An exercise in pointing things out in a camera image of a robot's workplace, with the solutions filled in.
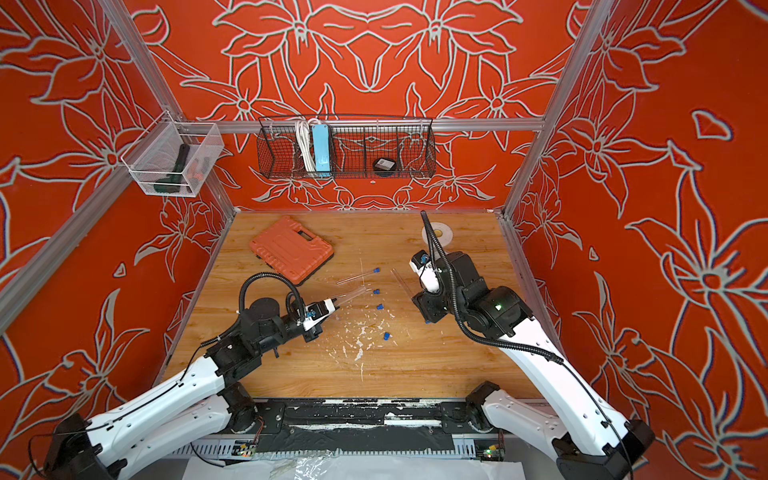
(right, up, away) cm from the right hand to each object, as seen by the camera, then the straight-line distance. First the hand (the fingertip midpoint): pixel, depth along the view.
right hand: (418, 292), depth 70 cm
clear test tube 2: (-17, -2, 0) cm, 17 cm away
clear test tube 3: (-2, -2, +28) cm, 28 cm away
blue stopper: (-10, +2, +32) cm, 33 cm away
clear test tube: (-18, 0, +31) cm, 36 cm away
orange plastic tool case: (-40, +9, +32) cm, 52 cm away
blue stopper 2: (-9, -9, +22) cm, 26 cm away
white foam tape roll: (+15, +15, +43) cm, 49 cm away
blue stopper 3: (-7, -16, +17) cm, 25 cm away
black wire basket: (-18, +47, +37) cm, 63 cm away
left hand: (-21, -2, +3) cm, 21 cm away
